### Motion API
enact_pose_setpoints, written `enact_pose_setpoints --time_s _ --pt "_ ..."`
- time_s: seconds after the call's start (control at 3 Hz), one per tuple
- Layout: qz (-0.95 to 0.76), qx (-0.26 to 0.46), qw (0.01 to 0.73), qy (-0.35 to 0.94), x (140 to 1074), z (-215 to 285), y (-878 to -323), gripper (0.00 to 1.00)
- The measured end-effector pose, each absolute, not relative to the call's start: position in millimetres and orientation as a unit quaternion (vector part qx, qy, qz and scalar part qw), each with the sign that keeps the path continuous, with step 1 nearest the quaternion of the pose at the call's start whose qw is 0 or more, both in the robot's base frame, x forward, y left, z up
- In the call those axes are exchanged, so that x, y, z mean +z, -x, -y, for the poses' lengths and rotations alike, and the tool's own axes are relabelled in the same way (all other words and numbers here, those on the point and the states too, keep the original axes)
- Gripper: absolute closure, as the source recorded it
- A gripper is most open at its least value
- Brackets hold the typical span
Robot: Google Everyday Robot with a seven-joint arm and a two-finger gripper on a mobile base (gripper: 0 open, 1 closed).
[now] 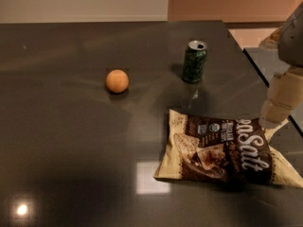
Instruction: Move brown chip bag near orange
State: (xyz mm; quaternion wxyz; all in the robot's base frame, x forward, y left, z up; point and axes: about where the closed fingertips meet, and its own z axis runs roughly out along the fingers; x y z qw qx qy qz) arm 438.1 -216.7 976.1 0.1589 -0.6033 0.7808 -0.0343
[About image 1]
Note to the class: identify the brown chip bag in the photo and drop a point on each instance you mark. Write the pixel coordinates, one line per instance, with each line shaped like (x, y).
(214, 150)

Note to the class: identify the green soda can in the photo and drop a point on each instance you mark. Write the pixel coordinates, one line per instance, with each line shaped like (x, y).
(194, 61)

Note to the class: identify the orange fruit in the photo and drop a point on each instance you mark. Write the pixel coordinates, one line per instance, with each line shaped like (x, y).
(117, 81)

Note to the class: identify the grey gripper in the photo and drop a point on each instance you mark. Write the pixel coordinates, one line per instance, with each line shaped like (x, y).
(292, 44)

